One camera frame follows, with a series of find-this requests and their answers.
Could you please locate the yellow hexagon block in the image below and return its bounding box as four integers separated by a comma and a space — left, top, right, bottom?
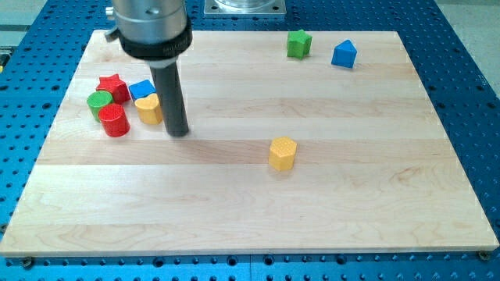
268, 137, 298, 171

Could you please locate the green star block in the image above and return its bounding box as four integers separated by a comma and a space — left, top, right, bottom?
287, 30, 313, 59

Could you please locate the blue triangle block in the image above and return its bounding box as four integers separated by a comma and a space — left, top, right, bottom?
331, 40, 357, 69

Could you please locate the red star block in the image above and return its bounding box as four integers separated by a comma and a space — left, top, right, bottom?
96, 74, 131, 105

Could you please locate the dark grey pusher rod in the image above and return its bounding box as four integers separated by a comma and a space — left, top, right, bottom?
148, 57, 189, 137

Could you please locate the yellow heart block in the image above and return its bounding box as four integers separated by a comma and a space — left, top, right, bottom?
134, 93, 163, 125

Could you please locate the blue cube block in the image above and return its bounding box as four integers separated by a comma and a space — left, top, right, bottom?
128, 80, 156, 101

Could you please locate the light wooden board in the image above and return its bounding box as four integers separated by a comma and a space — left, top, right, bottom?
1, 30, 498, 257

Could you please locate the red cylinder block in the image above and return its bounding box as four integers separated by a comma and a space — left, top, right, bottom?
98, 103, 130, 137

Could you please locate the green cylinder block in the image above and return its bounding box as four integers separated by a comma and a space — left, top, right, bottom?
87, 91, 113, 123

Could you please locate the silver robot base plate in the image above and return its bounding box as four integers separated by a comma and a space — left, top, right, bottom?
204, 0, 287, 17

